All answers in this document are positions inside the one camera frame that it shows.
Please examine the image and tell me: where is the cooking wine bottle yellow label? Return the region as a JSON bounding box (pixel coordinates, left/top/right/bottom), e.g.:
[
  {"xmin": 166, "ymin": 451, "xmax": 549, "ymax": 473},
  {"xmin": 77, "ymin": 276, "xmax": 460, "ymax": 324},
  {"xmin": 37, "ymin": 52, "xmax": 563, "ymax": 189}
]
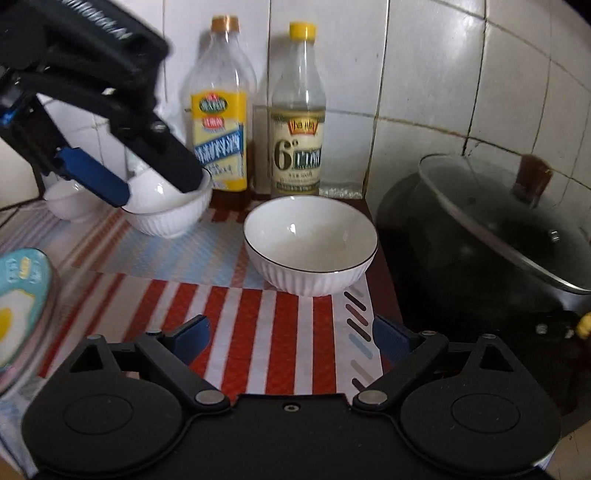
[{"xmin": 184, "ymin": 15, "xmax": 256, "ymax": 194}]

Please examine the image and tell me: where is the striped red white table mat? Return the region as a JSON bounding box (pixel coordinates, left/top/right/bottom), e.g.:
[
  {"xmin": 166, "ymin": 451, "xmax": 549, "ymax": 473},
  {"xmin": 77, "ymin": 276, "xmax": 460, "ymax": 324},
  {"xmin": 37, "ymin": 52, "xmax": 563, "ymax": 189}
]
[{"xmin": 1, "ymin": 203, "xmax": 383, "ymax": 479}]

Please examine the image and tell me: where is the white ribbed bowl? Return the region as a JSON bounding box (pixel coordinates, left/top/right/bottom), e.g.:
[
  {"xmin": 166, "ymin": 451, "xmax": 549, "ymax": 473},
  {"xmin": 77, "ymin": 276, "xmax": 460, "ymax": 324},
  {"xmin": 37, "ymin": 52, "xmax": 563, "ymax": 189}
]
[
  {"xmin": 243, "ymin": 196, "xmax": 378, "ymax": 297},
  {"xmin": 43, "ymin": 180, "xmax": 103, "ymax": 223},
  {"xmin": 122, "ymin": 169, "xmax": 212, "ymax": 239}
]

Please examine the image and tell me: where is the black wok with glass lid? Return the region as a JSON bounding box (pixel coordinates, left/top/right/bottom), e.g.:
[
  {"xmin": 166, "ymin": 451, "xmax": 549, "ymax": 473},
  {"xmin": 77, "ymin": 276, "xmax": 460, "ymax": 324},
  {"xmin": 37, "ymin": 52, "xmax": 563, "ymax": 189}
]
[{"xmin": 376, "ymin": 154, "xmax": 590, "ymax": 413}]

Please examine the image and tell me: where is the white vinegar bottle yellow cap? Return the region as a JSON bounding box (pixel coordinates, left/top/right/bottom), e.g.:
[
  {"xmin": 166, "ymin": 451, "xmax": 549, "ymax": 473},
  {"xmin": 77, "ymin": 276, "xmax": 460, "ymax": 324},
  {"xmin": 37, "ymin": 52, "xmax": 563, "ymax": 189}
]
[{"xmin": 270, "ymin": 21, "xmax": 327, "ymax": 197}]

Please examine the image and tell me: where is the blue egg plate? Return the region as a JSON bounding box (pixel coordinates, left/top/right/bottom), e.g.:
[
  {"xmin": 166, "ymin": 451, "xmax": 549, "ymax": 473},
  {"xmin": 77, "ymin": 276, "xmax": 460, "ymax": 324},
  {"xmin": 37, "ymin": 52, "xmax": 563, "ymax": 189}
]
[{"xmin": 1, "ymin": 248, "xmax": 59, "ymax": 398}]

